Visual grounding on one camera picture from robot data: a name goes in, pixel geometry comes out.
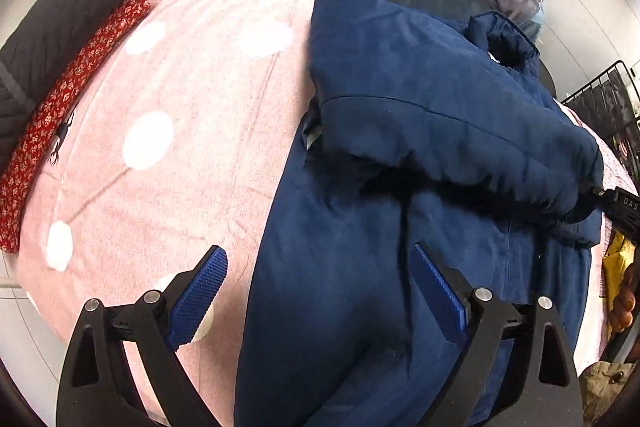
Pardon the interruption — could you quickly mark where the person's right hand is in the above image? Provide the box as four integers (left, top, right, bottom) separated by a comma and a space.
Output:
607, 257, 640, 334

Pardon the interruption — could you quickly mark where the red floral folded cloth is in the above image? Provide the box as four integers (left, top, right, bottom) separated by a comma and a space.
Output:
0, 0, 152, 254

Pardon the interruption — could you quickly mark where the black wire rack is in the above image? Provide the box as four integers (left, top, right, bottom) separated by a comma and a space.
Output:
560, 61, 640, 150

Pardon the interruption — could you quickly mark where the pink polka dot blanket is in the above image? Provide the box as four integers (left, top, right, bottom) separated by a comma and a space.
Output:
15, 0, 640, 427

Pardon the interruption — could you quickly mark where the khaki garment with button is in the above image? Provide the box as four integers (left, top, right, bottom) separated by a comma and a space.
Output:
580, 361, 640, 424

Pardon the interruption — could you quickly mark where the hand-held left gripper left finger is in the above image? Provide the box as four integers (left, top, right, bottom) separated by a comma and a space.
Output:
57, 245, 229, 427

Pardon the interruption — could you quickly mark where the yellow shiny garment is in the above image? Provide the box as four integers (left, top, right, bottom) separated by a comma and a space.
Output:
601, 231, 637, 308

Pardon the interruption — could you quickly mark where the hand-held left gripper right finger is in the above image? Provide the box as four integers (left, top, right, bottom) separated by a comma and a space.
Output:
410, 242, 584, 427

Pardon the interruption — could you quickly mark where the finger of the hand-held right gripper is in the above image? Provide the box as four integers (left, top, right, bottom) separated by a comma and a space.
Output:
575, 184, 608, 222

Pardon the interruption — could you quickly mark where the black folded garment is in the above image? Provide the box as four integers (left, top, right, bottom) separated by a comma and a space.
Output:
0, 0, 160, 168

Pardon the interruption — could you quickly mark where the mauve textured blanket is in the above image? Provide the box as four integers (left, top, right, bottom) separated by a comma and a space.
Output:
555, 99, 640, 195

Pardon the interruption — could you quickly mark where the navy blue padded jacket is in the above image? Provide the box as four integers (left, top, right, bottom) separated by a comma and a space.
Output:
234, 0, 606, 427

